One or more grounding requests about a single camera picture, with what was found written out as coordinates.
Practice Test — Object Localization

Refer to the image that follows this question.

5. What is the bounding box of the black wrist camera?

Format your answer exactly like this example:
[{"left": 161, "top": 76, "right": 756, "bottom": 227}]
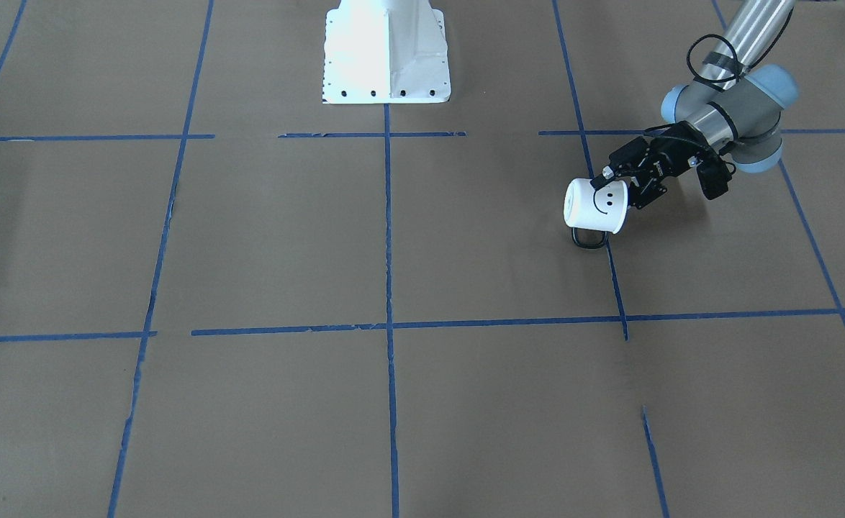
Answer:
[{"left": 695, "top": 156, "right": 733, "bottom": 201}]

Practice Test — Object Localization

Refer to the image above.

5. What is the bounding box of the white smiley mug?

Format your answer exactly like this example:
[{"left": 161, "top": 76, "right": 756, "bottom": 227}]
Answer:
[{"left": 563, "top": 179, "right": 628, "bottom": 250}]

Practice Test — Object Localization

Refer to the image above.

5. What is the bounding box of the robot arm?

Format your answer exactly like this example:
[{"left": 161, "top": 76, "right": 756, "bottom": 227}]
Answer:
[{"left": 590, "top": 1, "right": 800, "bottom": 214}]

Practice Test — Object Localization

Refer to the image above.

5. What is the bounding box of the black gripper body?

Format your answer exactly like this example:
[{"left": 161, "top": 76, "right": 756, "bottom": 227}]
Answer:
[{"left": 607, "top": 121, "right": 718, "bottom": 194}]

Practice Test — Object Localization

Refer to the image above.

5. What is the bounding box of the white pedestal column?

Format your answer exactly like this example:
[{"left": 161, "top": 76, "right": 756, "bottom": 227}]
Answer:
[{"left": 322, "top": 1, "right": 452, "bottom": 105}]

